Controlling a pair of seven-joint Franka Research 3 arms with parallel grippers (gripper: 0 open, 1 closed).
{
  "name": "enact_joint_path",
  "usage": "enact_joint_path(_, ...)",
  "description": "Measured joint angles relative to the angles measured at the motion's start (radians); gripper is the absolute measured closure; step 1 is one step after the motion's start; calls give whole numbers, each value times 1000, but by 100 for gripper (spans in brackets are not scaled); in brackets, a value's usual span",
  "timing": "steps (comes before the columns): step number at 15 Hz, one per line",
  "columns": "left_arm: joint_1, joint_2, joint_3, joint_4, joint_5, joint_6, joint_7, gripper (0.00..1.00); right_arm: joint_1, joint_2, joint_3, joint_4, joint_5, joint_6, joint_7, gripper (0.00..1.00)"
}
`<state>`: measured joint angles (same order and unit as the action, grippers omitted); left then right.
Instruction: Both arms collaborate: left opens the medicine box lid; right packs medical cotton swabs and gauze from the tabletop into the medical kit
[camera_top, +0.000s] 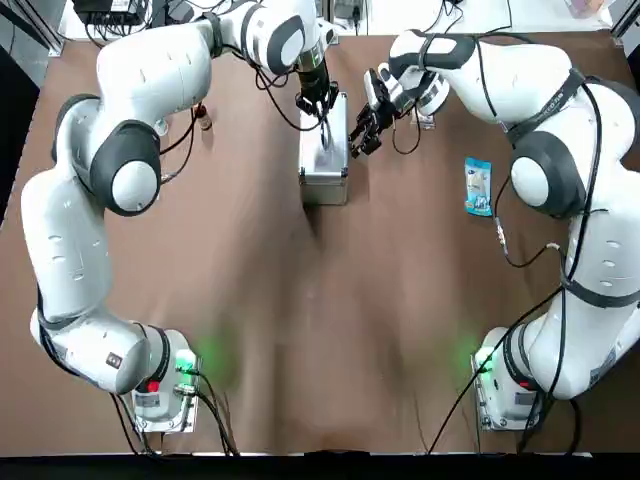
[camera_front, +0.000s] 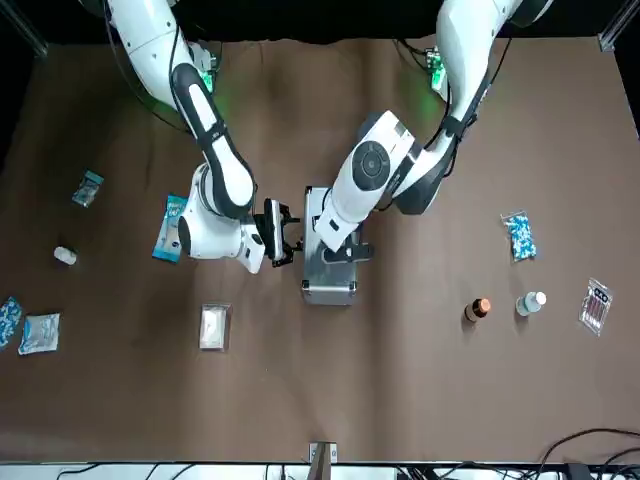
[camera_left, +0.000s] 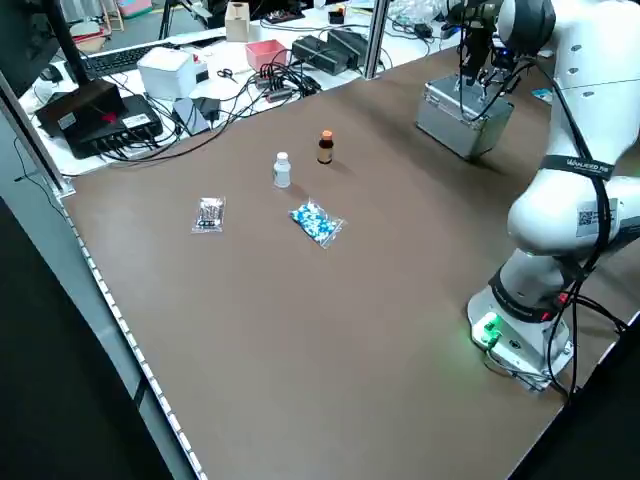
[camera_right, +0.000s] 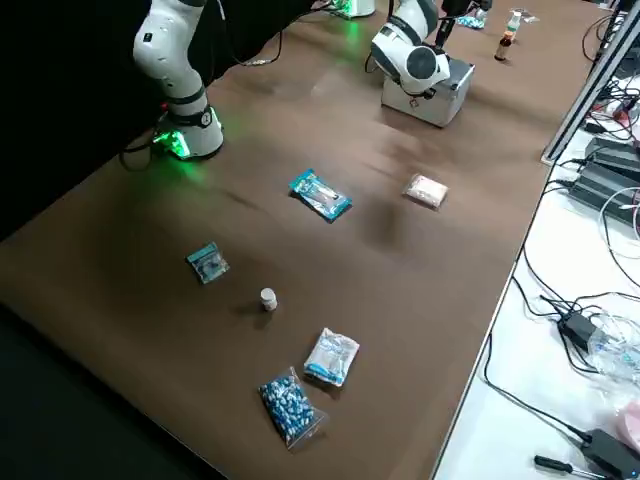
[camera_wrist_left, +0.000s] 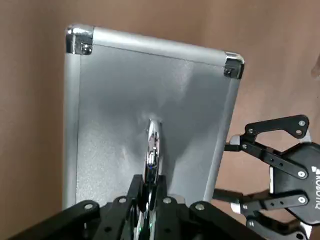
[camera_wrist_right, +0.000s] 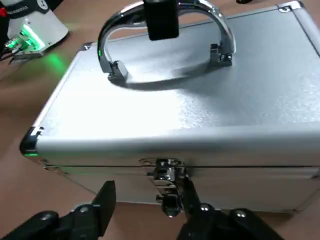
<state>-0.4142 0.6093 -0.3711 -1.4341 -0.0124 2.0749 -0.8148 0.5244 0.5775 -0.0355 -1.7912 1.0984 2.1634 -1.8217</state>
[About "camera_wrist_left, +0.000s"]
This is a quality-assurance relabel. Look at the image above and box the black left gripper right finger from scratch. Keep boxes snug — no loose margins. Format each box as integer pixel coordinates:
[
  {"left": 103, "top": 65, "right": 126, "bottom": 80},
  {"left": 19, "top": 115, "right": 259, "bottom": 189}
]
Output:
[{"left": 149, "top": 174, "right": 261, "bottom": 240}]

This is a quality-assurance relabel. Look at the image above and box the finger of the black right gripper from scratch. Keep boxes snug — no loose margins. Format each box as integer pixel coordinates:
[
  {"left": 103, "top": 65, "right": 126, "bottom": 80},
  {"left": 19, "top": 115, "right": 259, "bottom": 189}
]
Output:
[
  {"left": 212, "top": 188, "right": 311, "bottom": 240},
  {"left": 223, "top": 114, "right": 311, "bottom": 180}
]

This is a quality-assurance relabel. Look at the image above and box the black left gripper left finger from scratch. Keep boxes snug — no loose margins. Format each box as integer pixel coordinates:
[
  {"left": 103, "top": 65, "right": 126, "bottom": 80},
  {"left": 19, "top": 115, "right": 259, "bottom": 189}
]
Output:
[{"left": 4, "top": 174, "right": 147, "bottom": 240}]

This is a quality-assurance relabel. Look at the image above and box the aluminium medicine case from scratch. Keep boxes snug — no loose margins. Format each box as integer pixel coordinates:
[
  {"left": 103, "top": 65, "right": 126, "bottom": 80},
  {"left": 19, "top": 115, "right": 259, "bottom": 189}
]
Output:
[{"left": 63, "top": 23, "right": 245, "bottom": 211}]

